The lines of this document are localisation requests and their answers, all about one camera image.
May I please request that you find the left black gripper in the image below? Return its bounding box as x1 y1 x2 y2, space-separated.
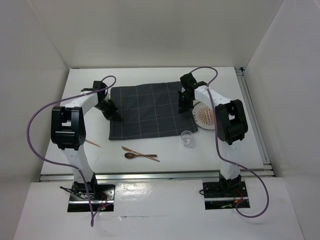
93 98 122 122

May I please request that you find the dark grey checked cloth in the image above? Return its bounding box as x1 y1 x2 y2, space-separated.
108 81 198 141

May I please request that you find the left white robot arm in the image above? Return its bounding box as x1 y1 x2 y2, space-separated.
50 81 123 200

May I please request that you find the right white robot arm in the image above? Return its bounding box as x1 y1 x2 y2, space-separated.
178 73 248 196

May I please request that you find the patterned glass plate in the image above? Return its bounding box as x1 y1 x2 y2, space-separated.
192 100 215 131

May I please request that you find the clear plastic cup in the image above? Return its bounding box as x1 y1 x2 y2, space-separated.
180 130 195 148

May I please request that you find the copper knife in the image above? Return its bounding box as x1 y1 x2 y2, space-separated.
121 146 160 162

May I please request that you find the copper fork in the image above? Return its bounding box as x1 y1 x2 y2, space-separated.
85 140 101 148

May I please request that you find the dark wooden spoon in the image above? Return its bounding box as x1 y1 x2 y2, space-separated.
124 152 158 159

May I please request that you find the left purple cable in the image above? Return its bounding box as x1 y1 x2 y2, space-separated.
26 75 117 228

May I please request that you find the purple cable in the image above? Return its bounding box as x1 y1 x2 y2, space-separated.
188 66 271 219
26 75 117 228

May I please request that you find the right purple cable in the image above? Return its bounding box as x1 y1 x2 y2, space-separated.
188 66 271 219

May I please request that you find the right aluminium rail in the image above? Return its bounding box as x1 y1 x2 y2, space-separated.
234 67 274 172

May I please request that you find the aluminium rail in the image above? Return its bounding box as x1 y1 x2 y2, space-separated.
39 168 275 182
234 67 274 172

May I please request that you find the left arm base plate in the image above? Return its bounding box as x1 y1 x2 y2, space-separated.
67 182 116 213

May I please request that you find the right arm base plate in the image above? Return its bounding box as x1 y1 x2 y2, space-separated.
199 181 250 210

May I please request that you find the front aluminium rail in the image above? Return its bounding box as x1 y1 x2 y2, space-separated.
39 168 275 182

